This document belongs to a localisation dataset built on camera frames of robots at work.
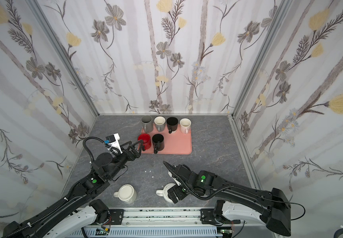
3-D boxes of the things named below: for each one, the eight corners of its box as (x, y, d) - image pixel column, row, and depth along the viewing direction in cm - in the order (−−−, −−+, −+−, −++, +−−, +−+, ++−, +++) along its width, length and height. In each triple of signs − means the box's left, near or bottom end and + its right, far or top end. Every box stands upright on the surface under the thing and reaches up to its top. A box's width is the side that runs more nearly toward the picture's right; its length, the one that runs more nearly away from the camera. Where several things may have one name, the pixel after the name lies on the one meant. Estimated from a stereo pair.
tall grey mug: (142, 136, 109) (139, 126, 100) (144, 125, 116) (141, 115, 107) (152, 136, 109) (150, 127, 100) (153, 125, 116) (152, 115, 107)
